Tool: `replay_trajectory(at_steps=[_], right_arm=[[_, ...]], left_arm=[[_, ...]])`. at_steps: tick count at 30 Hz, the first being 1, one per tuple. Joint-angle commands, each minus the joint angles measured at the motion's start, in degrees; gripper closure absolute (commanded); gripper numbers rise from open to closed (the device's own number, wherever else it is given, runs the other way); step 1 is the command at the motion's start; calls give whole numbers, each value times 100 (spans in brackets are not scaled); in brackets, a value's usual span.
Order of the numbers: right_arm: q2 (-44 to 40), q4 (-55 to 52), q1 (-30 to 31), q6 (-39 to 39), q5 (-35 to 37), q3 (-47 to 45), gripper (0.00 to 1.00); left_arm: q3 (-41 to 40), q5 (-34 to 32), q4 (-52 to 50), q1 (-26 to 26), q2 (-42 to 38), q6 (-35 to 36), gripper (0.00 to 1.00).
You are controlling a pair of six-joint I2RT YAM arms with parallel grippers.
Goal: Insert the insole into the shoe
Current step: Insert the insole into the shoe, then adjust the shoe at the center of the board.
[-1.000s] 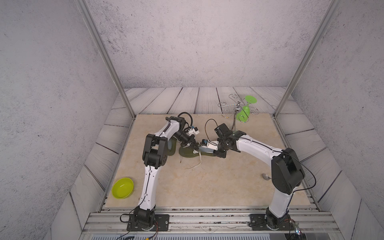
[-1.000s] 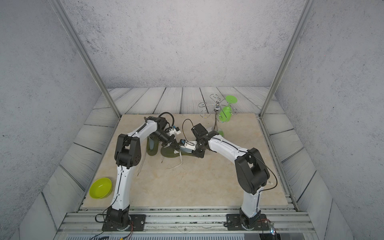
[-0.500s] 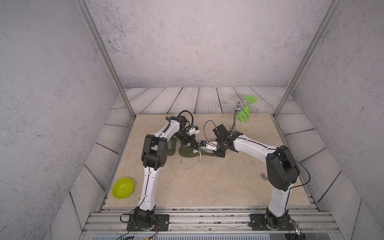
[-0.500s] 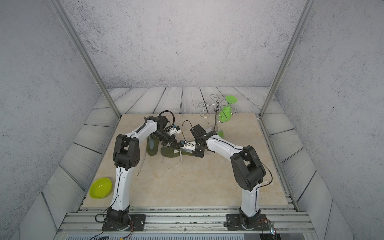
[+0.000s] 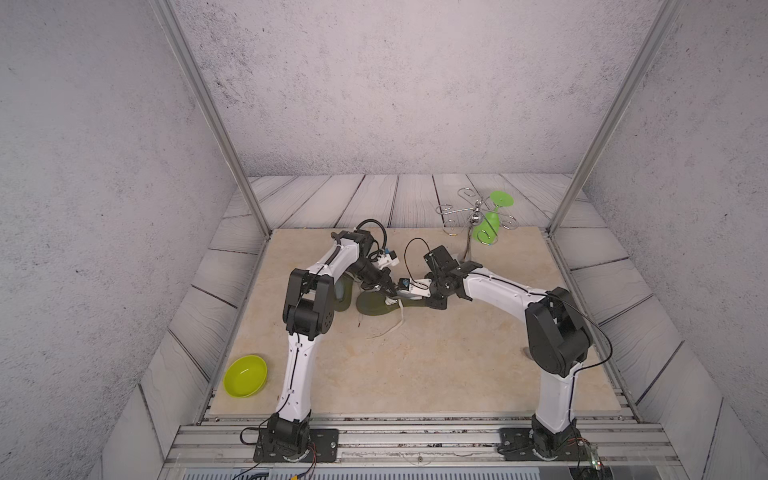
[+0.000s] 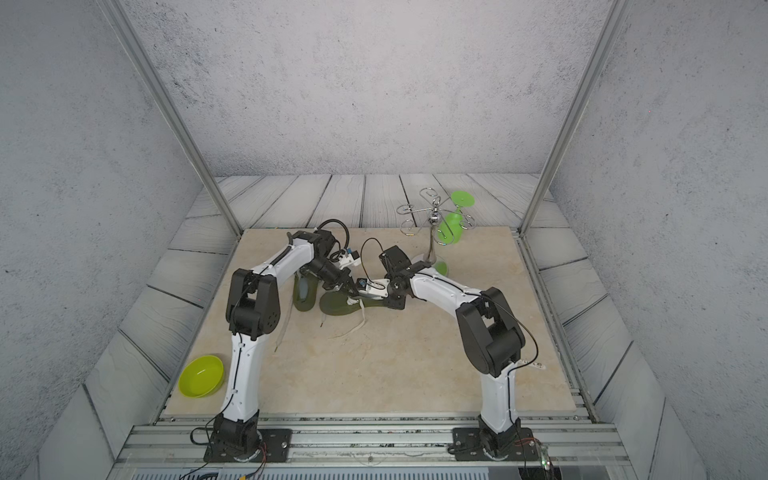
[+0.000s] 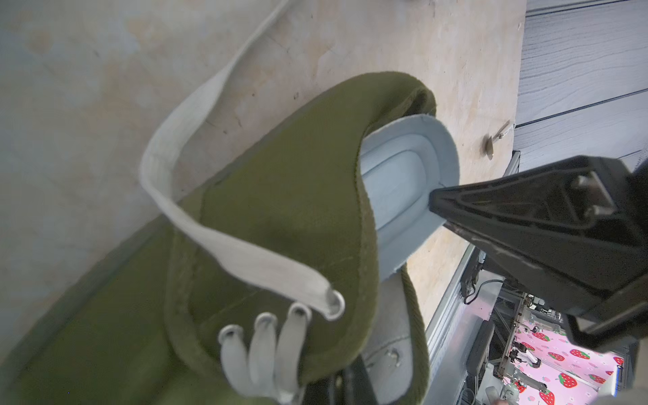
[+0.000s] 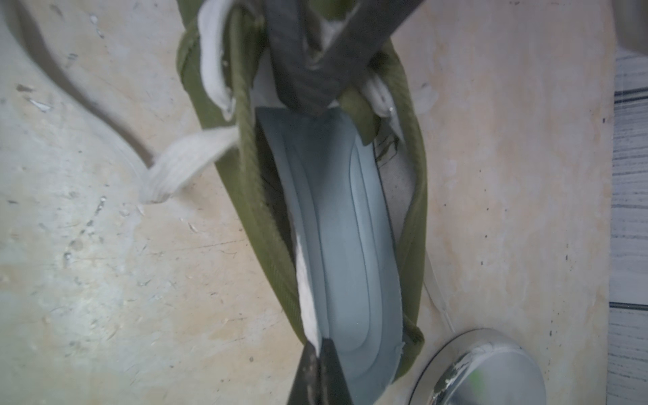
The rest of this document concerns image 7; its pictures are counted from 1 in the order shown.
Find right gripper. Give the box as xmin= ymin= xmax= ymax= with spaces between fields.
xmin=429 ymin=155 xmax=647 ymax=349

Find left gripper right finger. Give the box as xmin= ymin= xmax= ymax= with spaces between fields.
xmin=345 ymin=355 xmax=378 ymax=405

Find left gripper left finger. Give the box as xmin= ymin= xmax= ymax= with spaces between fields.
xmin=302 ymin=375 xmax=339 ymax=405

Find olive green shoe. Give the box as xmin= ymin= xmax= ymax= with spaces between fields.
xmin=1 ymin=1 xmax=437 ymax=404

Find grey insole one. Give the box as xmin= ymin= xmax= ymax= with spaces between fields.
xmin=359 ymin=114 xmax=460 ymax=280

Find small grey spoon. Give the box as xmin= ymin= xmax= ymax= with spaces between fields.
xmin=484 ymin=121 xmax=515 ymax=160

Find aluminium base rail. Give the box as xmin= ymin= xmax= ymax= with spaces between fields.
xmin=424 ymin=149 xmax=522 ymax=405

